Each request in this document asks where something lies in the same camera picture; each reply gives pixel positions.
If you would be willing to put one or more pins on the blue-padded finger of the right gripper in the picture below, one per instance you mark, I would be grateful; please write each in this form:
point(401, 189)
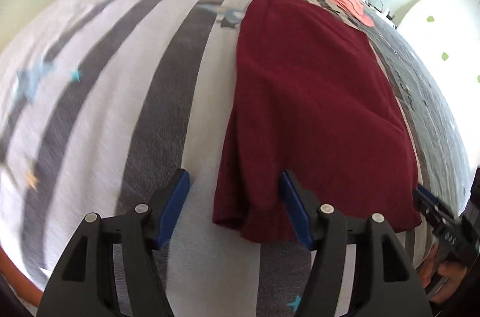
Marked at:
point(434, 210)

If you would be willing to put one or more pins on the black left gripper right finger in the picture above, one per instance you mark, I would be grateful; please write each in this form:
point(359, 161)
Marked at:
point(384, 282)

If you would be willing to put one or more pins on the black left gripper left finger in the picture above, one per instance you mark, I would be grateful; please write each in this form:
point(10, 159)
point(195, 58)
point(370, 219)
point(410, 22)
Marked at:
point(83, 281)

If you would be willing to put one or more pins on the dark red sweatshirt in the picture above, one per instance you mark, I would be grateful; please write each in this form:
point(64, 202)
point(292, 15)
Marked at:
point(311, 97)

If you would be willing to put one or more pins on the right hand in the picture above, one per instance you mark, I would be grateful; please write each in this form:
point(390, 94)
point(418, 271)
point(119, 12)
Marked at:
point(453, 273)

